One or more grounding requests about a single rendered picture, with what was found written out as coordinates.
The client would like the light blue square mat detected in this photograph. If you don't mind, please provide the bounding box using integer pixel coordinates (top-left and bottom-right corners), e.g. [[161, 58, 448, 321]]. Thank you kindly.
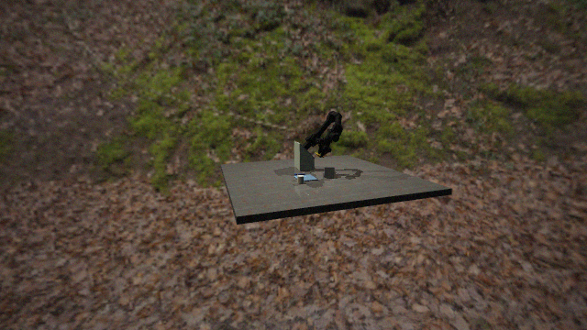
[[304, 174, 318, 182]]

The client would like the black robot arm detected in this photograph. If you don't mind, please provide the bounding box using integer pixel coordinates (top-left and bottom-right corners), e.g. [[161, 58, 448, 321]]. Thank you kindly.
[[303, 111, 343, 151]]

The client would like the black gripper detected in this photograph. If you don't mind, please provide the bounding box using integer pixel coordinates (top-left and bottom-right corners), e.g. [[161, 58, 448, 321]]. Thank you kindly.
[[318, 137, 332, 158]]

